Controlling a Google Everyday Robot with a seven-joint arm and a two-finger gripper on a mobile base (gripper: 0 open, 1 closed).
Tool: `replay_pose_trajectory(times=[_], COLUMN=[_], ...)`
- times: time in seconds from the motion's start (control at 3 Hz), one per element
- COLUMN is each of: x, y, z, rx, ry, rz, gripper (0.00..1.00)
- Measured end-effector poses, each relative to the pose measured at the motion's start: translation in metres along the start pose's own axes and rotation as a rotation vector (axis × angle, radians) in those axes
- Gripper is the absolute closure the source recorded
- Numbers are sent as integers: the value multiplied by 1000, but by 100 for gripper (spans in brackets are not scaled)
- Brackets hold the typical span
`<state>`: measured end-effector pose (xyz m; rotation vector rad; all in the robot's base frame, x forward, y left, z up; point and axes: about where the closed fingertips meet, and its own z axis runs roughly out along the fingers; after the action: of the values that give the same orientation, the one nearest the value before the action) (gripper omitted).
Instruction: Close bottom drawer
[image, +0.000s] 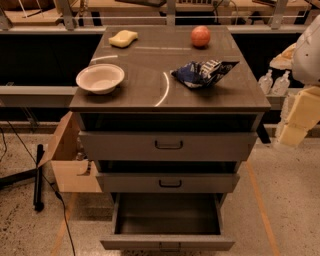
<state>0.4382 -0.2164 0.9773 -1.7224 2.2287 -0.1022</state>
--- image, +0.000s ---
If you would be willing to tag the grey bottom drawer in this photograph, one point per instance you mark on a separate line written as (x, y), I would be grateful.
(167, 223)

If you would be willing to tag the yellow sponge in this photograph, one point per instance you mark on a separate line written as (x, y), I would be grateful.
(123, 38)

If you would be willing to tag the black stand leg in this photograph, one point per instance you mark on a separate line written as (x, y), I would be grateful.
(36, 175)

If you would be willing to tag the white bowl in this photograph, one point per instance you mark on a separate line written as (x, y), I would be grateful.
(100, 78)

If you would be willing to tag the left clear bottle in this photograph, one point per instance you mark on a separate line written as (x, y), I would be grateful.
(265, 82)

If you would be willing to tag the grey middle drawer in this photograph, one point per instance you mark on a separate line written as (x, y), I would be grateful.
(167, 183)

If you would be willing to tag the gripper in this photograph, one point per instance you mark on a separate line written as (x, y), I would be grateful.
(307, 56)

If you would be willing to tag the grey drawer cabinet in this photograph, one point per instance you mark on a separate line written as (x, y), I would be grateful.
(150, 99)

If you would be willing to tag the orange ball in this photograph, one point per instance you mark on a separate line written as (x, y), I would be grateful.
(200, 36)

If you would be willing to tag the grey top drawer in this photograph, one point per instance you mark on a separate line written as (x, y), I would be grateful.
(167, 146)

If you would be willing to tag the grey drawer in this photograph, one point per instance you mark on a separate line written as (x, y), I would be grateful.
(167, 223)
(167, 183)
(167, 146)

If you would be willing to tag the cardboard box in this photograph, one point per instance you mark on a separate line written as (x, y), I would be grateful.
(72, 170)

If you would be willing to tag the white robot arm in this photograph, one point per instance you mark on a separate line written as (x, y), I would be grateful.
(303, 59)

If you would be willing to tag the blue chip bag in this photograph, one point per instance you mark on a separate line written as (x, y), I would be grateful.
(203, 74)

